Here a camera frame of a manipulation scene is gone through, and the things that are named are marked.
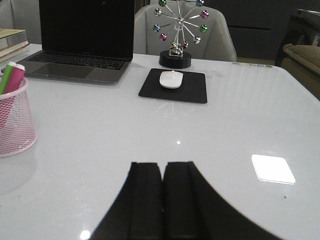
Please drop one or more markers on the pink highlighter pen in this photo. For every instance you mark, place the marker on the pink highlighter pen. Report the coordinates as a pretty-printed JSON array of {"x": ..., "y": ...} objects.
[{"x": 13, "y": 85}]

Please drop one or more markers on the grey open laptop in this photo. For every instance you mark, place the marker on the grey open laptop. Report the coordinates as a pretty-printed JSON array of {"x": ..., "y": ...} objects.
[{"x": 88, "y": 41}]

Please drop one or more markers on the cream book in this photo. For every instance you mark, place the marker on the cream book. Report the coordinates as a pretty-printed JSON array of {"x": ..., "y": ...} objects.
[
  {"x": 16, "y": 46},
  {"x": 6, "y": 54}
]

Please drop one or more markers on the pink mesh pen holder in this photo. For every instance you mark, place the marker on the pink mesh pen holder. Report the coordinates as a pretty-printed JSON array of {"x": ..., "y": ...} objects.
[{"x": 17, "y": 129}]

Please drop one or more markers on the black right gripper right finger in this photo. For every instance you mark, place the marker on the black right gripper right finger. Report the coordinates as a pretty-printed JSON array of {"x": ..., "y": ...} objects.
[{"x": 193, "y": 210}]

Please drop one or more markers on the black mouse pad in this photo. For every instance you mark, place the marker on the black mouse pad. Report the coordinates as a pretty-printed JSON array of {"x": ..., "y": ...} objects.
[{"x": 192, "y": 89}]

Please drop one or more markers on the grey armchair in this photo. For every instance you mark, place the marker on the grey armchair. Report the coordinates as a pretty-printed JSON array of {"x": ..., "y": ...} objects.
[
  {"x": 215, "y": 44},
  {"x": 24, "y": 15}
]

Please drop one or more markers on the ferris wheel desk ornament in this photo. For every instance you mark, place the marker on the ferris wheel desk ornament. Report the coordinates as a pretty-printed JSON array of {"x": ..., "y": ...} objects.
[{"x": 175, "y": 57}]

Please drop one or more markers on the bottom cream book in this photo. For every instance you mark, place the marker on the bottom cream book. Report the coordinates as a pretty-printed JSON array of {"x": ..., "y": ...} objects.
[{"x": 6, "y": 54}]

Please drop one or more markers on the left grey armchair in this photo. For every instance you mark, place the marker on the left grey armchair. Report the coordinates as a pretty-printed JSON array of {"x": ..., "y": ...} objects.
[{"x": 24, "y": 15}]

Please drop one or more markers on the green highlighter pen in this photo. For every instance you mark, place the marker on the green highlighter pen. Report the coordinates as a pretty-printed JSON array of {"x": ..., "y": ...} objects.
[{"x": 6, "y": 76}]

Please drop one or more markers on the top yellow book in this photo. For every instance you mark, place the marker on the top yellow book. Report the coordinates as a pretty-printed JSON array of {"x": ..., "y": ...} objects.
[{"x": 10, "y": 37}]

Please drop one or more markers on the right grey armchair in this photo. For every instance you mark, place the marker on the right grey armchair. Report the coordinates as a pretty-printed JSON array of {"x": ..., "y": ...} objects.
[{"x": 215, "y": 44}]

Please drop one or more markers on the white computer mouse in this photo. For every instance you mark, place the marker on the white computer mouse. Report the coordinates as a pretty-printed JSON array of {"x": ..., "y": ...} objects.
[{"x": 171, "y": 79}]

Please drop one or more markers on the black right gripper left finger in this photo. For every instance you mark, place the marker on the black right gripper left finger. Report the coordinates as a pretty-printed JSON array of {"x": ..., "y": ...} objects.
[{"x": 136, "y": 213}]

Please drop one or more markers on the middle cream book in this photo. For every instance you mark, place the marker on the middle cream book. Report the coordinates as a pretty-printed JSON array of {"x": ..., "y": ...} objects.
[{"x": 16, "y": 46}]

